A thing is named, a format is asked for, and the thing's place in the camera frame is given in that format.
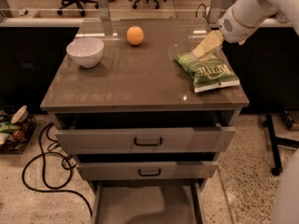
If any middle grey drawer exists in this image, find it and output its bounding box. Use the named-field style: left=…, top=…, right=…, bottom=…
left=78, top=153, right=217, bottom=181

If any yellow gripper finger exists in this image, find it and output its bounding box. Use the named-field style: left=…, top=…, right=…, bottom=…
left=191, top=30, right=223, bottom=60

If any white ceramic bowl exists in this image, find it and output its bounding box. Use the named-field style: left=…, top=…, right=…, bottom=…
left=66, top=37, right=105, bottom=68

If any bottom grey drawer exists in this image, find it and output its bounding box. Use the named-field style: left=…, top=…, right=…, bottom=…
left=91, top=180, right=206, bottom=224

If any black office chair left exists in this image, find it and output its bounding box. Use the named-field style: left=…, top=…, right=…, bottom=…
left=57, top=0, right=99, bottom=17

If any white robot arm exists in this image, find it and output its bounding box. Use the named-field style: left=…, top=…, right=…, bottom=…
left=191, top=0, right=299, bottom=61

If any orange fruit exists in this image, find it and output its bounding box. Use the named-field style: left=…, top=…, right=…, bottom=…
left=126, top=26, right=144, bottom=46

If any green snack bag in basket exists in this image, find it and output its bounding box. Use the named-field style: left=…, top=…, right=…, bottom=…
left=0, top=121, right=21, bottom=133

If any green jalapeno chip bag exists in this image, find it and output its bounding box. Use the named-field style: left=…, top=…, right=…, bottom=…
left=175, top=52, right=240, bottom=93

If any grey drawer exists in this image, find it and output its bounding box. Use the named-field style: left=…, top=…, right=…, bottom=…
left=78, top=153, right=217, bottom=181
left=55, top=111, right=235, bottom=154
left=91, top=180, right=206, bottom=224

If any white bowl in basket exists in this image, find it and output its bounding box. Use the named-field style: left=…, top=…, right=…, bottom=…
left=11, top=105, right=28, bottom=124

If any top grey drawer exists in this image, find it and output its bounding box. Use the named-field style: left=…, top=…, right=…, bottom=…
left=55, top=111, right=235, bottom=154

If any black wire basket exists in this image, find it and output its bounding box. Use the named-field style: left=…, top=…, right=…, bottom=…
left=0, top=115, right=36, bottom=155

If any grey drawer cabinet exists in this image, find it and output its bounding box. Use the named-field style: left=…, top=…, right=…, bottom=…
left=39, top=18, right=250, bottom=224

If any black rolling stand base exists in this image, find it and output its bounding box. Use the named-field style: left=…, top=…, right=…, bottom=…
left=263, top=114, right=299, bottom=176

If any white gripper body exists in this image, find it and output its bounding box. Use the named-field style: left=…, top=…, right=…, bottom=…
left=219, top=7, right=254, bottom=44

